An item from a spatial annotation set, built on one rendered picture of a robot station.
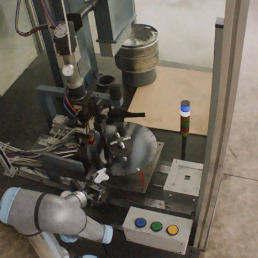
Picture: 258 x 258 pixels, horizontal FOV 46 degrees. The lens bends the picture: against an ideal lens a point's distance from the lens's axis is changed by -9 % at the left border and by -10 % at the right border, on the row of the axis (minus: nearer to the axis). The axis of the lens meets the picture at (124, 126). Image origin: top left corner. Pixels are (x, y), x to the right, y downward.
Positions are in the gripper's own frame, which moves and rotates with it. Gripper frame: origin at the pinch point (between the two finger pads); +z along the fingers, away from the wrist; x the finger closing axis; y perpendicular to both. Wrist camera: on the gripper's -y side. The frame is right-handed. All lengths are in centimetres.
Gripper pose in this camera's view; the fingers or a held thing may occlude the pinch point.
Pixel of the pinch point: (102, 182)
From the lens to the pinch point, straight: 151.6
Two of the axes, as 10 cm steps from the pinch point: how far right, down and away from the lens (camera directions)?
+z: 4.8, -1.8, 8.6
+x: 1.9, -9.3, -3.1
